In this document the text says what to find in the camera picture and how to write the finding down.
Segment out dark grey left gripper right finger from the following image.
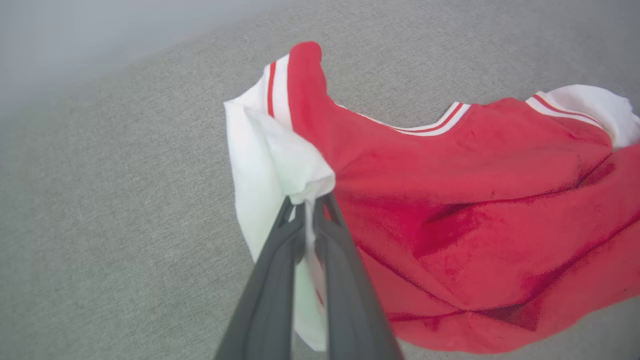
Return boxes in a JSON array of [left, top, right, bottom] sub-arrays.
[[315, 192, 405, 360]]

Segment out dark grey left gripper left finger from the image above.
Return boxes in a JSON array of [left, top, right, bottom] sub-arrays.
[[214, 196, 306, 360]]

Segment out red and white basketball jersey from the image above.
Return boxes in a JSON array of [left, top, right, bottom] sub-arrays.
[[223, 41, 640, 355]]

